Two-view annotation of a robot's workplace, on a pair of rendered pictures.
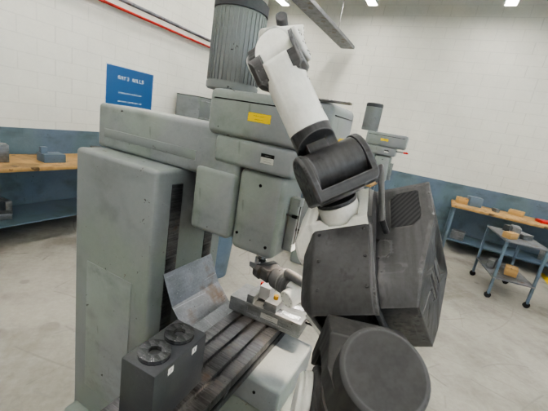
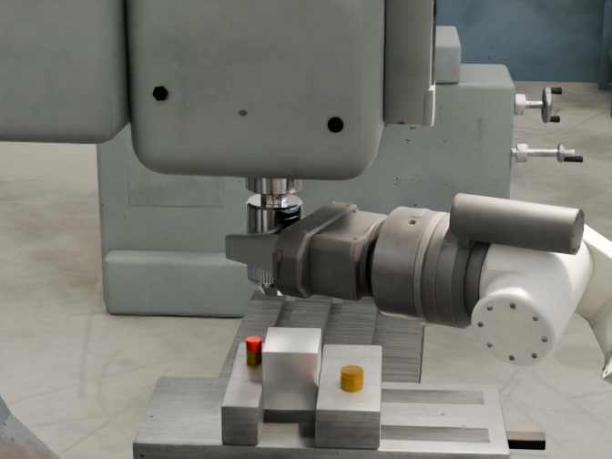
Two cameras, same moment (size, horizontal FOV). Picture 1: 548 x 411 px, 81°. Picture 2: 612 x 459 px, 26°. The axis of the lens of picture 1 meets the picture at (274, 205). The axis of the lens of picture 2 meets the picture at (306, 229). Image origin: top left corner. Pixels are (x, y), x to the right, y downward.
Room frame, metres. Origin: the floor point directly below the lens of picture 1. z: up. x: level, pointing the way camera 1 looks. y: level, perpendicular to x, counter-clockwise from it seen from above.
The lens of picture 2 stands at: (0.22, 0.33, 1.60)
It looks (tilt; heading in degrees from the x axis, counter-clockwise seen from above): 18 degrees down; 341
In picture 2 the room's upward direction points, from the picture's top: straight up
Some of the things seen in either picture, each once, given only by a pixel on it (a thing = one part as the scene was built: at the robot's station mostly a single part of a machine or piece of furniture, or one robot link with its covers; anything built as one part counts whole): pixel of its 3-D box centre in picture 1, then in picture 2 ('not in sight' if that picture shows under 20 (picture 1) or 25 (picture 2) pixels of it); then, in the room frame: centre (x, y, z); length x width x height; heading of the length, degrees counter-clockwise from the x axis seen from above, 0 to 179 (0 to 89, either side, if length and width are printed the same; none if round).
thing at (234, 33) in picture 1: (236, 48); not in sight; (1.33, 0.24, 2.05); 0.20 x 0.20 x 0.32
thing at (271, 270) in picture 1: (274, 275); (372, 260); (1.16, -0.05, 1.23); 0.13 x 0.12 x 0.10; 133
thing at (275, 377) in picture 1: (245, 351); not in sight; (1.22, 0.02, 0.81); 0.50 x 0.35 x 0.12; 64
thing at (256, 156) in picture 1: (268, 155); not in sight; (1.24, 0.05, 1.68); 0.34 x 0.24 x 0.10; 64
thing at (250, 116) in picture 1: (280, 121); not in sight; (1.23, 0.03, 1.81); 0.47 x 0.26 x 0.16; 64
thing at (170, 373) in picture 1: (165, 369); not in sight; (0.80, 0.24, 1.05); 0.22 x 0.12 x 0.20; 157
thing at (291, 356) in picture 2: (267, 290); (292, 368); (1.33, -0.04, 1.06); 0.06 x 0.05 x 0.06; 157
